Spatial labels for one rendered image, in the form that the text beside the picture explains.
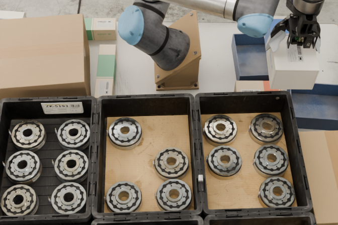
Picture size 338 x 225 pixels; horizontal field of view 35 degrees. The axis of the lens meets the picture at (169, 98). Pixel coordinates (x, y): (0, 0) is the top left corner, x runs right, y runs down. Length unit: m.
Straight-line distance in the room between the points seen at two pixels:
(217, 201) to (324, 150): 0.36
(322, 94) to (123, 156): 0.77
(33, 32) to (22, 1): 1.42
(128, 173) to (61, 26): 0.59
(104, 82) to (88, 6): 1.36
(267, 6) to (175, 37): 0.62
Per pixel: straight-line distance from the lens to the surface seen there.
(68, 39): 1.89
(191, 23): 1.93
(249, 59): 2.08
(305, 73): 1.54
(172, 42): 1.85
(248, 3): 1.30
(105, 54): 2.01
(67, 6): 3.27
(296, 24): 1.48
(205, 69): 2.03
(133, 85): 1.99
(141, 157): 1.68
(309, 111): 1.98
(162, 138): 1.71
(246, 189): 1.65
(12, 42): 1.92
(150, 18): 1.80
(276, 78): 1.54
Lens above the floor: 2.31
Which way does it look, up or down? 56 degrees down
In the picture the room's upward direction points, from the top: straight up
